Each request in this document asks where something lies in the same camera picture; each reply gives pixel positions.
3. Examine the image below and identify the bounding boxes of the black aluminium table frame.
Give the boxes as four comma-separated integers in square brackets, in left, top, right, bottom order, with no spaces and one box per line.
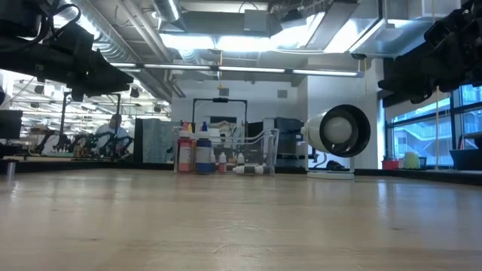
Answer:
[0,157,482,186]

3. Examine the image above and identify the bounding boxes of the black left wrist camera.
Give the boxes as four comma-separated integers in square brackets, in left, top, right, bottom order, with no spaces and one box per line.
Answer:
[52,21,95,53]

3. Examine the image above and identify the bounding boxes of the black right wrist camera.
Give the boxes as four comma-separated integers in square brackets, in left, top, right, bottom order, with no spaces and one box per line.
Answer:
[423,17,464,50]

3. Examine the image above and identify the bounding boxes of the black monitor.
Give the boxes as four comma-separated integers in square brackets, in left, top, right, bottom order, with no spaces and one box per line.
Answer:
[0,109,23,140]

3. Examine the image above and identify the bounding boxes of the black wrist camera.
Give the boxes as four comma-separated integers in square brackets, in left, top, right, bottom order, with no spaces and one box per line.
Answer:
[52,21,95,53]
[423,17,464,50]

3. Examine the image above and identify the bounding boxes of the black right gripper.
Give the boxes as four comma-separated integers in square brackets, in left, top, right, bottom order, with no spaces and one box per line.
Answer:
[377,39,482,109]

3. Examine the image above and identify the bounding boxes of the clear plastic container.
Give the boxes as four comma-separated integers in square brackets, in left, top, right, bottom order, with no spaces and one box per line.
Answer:
[172,126,280,175]

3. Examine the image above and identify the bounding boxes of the black bin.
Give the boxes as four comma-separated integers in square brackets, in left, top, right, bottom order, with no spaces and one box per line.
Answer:
[450,148,482,172]

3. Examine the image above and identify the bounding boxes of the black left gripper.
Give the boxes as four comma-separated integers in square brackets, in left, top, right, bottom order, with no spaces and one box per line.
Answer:
[0,44,135,102]

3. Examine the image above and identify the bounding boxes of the yellow-green cup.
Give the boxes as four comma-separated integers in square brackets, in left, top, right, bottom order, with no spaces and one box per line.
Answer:
[404,151,420,170]

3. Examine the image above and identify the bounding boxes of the blue food coloring bottle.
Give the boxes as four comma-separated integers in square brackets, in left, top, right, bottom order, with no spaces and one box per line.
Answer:
[194,120,213,175]

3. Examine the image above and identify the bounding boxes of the pink food coloring bottle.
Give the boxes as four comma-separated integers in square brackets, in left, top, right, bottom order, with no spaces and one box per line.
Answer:
[177,120,195,173]

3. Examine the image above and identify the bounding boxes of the person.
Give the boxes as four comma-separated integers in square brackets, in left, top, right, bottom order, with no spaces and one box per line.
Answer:
[93,113,133,157]

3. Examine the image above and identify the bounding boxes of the long white ceiling light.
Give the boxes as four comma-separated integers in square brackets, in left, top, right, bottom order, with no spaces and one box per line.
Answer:
[111,62,365,78]

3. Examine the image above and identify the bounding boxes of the grey patterned partition panel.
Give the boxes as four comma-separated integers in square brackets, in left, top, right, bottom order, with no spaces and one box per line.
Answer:
[133,117,182,164]

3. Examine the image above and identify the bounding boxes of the dark grey equipment box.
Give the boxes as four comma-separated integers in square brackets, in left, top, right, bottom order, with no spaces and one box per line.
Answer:
[273,117,304,156]

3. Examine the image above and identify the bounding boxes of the black rectangular stand frame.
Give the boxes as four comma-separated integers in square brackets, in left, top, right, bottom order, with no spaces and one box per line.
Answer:
[192,97,249,131]

